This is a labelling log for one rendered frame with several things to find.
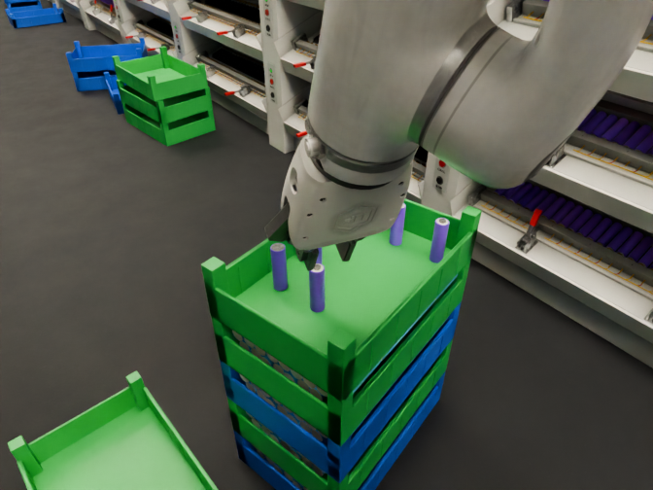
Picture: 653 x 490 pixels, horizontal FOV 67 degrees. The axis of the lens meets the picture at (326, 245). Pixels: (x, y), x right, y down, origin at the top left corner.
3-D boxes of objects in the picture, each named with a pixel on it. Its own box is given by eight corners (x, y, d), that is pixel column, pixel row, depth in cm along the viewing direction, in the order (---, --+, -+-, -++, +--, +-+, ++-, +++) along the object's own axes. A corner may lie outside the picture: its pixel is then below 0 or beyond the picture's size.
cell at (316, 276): (318, 314, 59) (318, 273, 55) (306, 308, 60) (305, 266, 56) (327, 306, 60) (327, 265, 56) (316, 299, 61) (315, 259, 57)
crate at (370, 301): (343, 403, 49) (344, 350, 45) (209, 315, 59) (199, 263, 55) (472, 259, 68) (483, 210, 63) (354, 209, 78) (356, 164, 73)
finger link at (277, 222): (251, 229, 41) (281, 248, 46) (330, 186, 40) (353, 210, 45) (248, 218, 42) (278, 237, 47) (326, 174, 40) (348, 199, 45)
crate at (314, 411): (341, 447, 54) (343, 403, 49) (218, 359, 64) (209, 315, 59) (463, 300, 73) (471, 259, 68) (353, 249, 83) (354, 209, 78)
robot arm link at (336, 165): (325, 175, 31) (318, 201, 34) (443, 153, 34) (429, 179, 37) (286, 84, 35) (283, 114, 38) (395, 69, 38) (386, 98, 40)
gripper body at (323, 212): (311, 191, 33) (295, 265, 43) (441, 164, 36) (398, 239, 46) (279, 110, 36) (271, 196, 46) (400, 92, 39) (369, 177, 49)
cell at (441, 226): (438, 264, 66) (445, 226, 63) (427, 260, 67) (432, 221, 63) (445, 258, 68) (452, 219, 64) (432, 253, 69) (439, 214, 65)
